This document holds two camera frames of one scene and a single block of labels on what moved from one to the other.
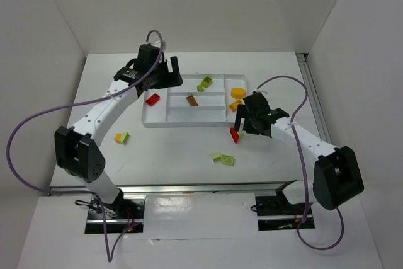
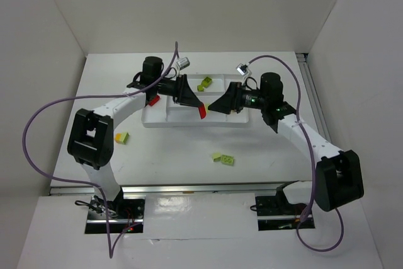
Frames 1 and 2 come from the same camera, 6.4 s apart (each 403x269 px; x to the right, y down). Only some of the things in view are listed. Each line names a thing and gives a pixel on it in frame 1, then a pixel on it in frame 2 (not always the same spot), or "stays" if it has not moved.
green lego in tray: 206,82 stays
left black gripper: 167,74 to 181,89
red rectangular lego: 152,99 stays
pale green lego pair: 225,159 stays
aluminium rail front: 206,190 stays
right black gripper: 247,121 to 237,97
